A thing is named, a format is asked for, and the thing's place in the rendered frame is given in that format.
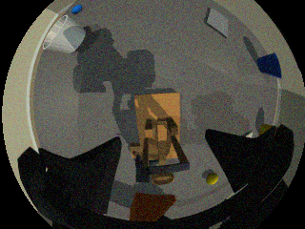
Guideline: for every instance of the blue cup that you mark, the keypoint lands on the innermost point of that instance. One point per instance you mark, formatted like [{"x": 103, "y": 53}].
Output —
[{"x": 269, "y": 64}]

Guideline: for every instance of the yellow ball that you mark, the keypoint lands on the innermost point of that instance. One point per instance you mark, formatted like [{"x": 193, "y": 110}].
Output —
[{"x": 212, "y": 178}]

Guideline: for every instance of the small wooden catapult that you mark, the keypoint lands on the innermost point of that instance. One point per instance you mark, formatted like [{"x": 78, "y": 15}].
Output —
[{"x": 158, "y": 125}]

